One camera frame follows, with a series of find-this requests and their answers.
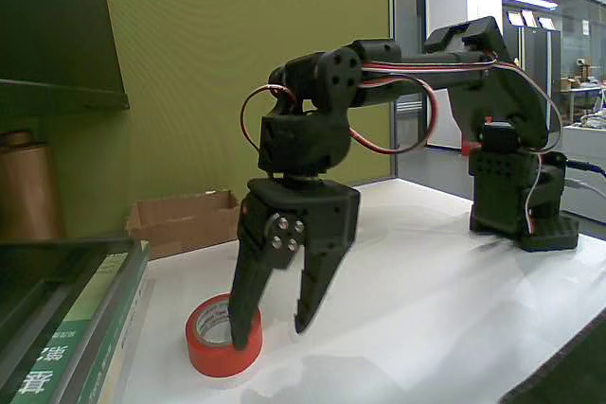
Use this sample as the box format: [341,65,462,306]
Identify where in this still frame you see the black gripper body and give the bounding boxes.
[247,177,362,259]

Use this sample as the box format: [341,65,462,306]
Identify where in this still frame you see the green book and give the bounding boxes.
[0,238,152,404]

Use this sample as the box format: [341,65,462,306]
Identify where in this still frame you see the red tape roll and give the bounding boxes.
[184,293,264,379]

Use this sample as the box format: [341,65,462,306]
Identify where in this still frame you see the green partition panel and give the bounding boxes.
[40,0,394,239]

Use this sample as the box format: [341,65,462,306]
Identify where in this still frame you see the brown cardboard box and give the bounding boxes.
[125,189,243,261]

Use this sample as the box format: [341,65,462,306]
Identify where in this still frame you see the black power cable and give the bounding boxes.
[565,159,606,176]

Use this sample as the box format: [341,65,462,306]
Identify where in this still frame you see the dark green shelf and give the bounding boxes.
[0,0,132,116]

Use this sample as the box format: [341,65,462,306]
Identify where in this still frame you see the brown paper roll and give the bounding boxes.
[0,129,67,242]

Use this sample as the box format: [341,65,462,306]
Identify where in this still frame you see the white book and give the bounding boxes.
[111,275,157,404]

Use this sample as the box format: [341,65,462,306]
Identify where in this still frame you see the black cabinet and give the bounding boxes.
[502,23,562,133]

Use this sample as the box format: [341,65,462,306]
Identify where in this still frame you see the cluttered background desk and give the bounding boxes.
[561,57,606,127]

